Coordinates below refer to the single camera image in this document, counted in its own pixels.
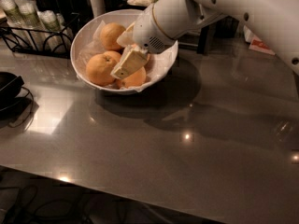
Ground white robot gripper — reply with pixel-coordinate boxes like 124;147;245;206
110;3;179;79

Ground orange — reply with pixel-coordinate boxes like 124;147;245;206
86;54;117;86
116;67;147;89
99;22;125;50
132;44;150;65

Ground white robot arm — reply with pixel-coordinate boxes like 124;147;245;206
118;0;299;74

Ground white paper bowl liner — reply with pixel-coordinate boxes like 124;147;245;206
76;18;174;93

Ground white bowl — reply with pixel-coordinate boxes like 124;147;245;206
70;8;179;96

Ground white cylinder container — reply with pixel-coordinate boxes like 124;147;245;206
86;0;107;19

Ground stacked plastic cups right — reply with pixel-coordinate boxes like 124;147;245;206
39;10;65;53

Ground stacked plastic cups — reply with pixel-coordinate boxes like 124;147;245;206
19;3;44;51
39;10;65;53
0;0;28;46

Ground stacked plastic cups middle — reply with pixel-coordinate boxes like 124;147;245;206
19;3;44;51

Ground stacked plastic cups left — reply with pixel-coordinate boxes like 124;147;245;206
0;0;28;46

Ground black pan on stand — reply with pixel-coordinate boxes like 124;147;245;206
0;72;35;128

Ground red and white packet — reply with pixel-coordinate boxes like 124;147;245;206
249;36;275;55

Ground black wire cup rack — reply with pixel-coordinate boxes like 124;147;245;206
0;13;78;59

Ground black wire basket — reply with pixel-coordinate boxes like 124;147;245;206
215;17;239;38

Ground black floor cables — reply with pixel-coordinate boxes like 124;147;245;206
0;184;132;224

